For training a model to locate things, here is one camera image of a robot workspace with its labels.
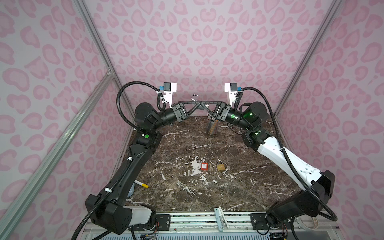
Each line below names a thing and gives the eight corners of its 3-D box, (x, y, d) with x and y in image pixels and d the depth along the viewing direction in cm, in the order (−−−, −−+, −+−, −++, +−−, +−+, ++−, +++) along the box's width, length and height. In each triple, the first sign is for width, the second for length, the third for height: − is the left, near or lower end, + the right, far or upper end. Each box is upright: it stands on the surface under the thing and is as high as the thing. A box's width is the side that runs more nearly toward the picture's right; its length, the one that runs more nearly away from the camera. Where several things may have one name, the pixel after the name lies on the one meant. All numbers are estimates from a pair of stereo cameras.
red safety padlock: (201, 170, 93) (201, 169, 91) (201, 158, 98) (201, 157, 96) (208, 170, 93) (208, 169, 91) (207, 158, 98) (207, 157, 96)
